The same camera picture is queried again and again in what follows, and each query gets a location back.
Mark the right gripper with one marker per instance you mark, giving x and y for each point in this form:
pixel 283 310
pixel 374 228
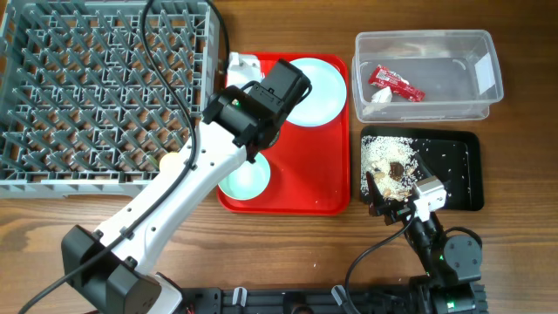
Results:
pixel 398 211

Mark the rice and food scraps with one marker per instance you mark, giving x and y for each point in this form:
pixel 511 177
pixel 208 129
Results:
pixel 391 161

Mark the white napkin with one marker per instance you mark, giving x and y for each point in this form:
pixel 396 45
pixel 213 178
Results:
pixel 382 96

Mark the red snack wrapper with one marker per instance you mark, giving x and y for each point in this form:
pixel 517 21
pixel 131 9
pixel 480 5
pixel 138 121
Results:
pixel 383 77

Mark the yellow plastic cup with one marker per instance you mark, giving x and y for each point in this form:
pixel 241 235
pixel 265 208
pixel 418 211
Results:
pixel 169 162

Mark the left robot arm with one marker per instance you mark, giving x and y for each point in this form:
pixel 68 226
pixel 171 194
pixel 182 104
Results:
pixel 111 266

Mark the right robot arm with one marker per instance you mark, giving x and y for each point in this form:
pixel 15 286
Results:
pixel 450 257

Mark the black rectangular waste tray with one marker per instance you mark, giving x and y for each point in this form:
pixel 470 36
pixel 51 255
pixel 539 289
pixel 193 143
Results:
pixel 453 156

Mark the clear plastic waste bin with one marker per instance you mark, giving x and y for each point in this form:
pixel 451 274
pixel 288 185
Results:
pixel 457 70

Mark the grey plastic dishwasher rack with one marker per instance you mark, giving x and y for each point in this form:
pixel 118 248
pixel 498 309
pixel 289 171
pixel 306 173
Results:
pixel 95 93

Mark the red plastic serving tray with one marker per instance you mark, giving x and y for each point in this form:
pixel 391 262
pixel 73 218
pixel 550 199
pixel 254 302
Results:
pixel 310 166

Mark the large light blue plate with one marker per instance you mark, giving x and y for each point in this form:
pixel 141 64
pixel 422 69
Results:
pixel 328 95

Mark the green saucer plate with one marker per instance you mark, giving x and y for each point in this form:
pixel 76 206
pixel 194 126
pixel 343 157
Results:
pixel 248 181

